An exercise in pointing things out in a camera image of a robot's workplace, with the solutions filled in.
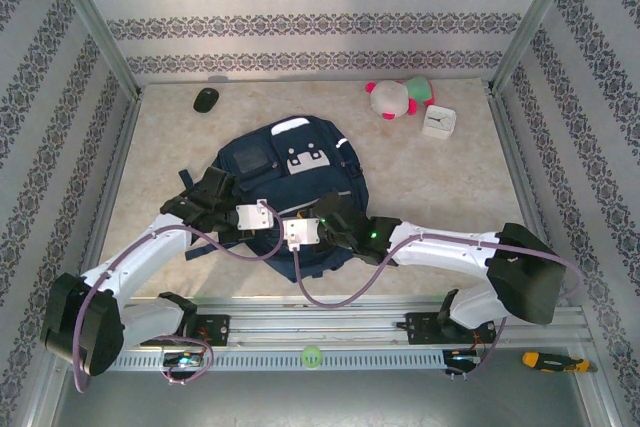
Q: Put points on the navy blue backpack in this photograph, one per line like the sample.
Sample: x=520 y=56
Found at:
x=300 y=187

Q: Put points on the small electronics board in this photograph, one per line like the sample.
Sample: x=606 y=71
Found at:
x=182 y=360
x=462 y=358

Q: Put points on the green tape roll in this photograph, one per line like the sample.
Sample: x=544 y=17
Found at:
x=304 y=357

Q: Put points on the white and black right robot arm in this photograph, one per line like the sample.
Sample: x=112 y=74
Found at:
x=440 y=247

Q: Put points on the aluminium frame post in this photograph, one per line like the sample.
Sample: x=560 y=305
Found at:
x=94 y=22
x=537 y=22

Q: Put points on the white pink green plush toy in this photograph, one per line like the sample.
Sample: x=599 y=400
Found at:
x=392 y=99

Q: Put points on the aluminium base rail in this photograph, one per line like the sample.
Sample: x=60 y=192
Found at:
x=320 y=327

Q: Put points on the white square alarm clock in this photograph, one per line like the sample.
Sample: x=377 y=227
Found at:
x=439 y=120

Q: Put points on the black computer mouse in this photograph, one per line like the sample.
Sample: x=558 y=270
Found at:
x=206 y=100

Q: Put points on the yellow black utility knife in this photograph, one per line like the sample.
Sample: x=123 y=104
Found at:
x=550 y=362

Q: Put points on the aluminium side rail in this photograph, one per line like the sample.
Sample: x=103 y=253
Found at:
x=520 y=187
x=111 y=187

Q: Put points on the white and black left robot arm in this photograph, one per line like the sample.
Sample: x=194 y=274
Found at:
x=140 y=252

